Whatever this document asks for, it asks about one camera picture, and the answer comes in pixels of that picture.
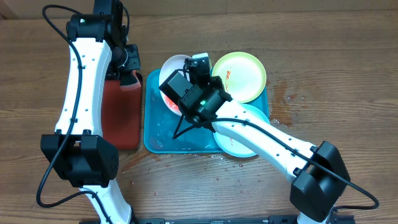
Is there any green plate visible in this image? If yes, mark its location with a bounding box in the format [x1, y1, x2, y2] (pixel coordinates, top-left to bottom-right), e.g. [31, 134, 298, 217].
[212, 52, 267, 103]

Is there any teal plastic tray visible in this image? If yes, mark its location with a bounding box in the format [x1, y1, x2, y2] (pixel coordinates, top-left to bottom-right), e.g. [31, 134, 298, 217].
[142, 67, 270, 154]

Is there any black and red tray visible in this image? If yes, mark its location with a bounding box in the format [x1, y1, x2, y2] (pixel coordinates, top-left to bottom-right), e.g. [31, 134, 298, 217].
[101, 72, 142, 151]

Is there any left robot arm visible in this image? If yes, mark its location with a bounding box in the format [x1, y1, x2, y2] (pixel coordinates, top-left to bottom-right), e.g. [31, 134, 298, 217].
[40, 1, 142, 223]

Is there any light blue plate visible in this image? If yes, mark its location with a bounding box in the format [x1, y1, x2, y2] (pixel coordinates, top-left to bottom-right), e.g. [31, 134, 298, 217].
[213, 104, 270, 158]

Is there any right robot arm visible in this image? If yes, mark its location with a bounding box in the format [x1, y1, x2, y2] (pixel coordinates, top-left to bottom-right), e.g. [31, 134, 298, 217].
[159, 54, 351, 223]

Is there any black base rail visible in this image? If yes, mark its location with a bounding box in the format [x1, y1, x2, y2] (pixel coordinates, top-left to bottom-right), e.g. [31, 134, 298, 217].
[79, 214, 356, 224]

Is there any green and pink sponge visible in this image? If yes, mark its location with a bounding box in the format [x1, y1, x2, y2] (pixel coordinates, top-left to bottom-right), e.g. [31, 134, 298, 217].
[120, 70, 141, 91]

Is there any white plate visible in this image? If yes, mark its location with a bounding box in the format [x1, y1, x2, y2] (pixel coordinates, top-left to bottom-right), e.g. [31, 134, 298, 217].
[159, 55, 191, 116]

